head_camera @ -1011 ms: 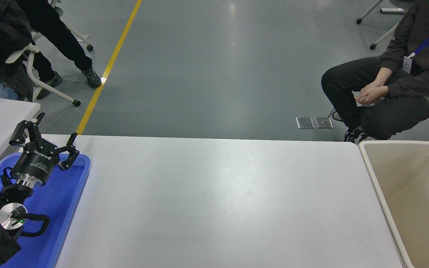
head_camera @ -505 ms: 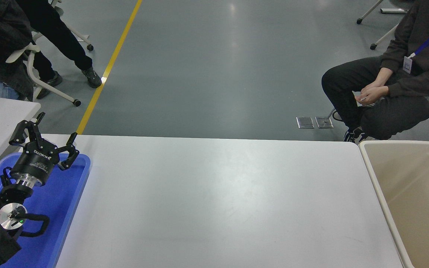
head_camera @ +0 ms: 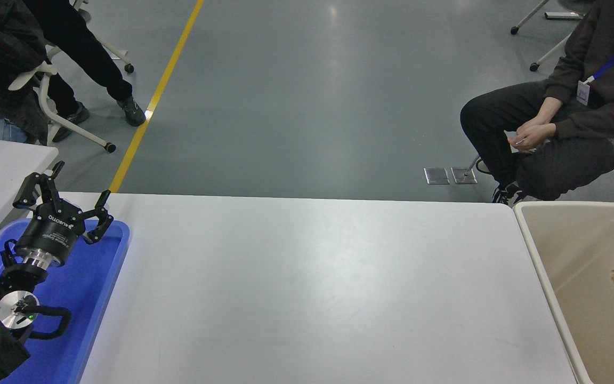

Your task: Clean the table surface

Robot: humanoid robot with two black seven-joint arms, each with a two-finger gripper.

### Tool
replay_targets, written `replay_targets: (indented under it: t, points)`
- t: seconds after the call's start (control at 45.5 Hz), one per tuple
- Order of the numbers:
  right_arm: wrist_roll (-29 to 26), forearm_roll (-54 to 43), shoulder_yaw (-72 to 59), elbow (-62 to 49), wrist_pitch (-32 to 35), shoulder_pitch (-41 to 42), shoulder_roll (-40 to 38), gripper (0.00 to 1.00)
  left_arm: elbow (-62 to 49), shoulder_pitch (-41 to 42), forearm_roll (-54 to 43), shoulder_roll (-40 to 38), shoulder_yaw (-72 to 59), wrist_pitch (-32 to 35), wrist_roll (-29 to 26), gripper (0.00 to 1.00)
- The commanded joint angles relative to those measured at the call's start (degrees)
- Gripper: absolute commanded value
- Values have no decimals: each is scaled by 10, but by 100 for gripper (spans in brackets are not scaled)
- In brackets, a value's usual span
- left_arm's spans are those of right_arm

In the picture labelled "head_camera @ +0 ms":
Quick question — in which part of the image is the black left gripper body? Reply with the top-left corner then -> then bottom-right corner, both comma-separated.
17,198 -> 86,263

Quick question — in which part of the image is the person's left hand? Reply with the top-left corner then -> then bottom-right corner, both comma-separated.
508,124 -> 557,151

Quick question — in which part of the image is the person's right hand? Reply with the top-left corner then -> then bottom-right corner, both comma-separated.
515,115 -> 550,135

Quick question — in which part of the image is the blue plastic tray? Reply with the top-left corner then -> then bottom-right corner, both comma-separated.
0,218 -> 131,384

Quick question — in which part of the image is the large pale plastic bin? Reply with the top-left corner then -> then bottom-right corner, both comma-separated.
513,201 -> 614,384

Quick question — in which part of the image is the white office chair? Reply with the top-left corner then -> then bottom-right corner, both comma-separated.
9,60 -> 117,154

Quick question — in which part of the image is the grey seat office chair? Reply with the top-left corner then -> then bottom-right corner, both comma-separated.
70,0 -> 134,74

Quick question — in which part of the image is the white wheeled chair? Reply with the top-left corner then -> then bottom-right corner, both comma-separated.
510,0 -> 590,73

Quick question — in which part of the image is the blue lanyard with badge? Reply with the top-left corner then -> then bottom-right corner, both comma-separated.
577,4 -> 614,107

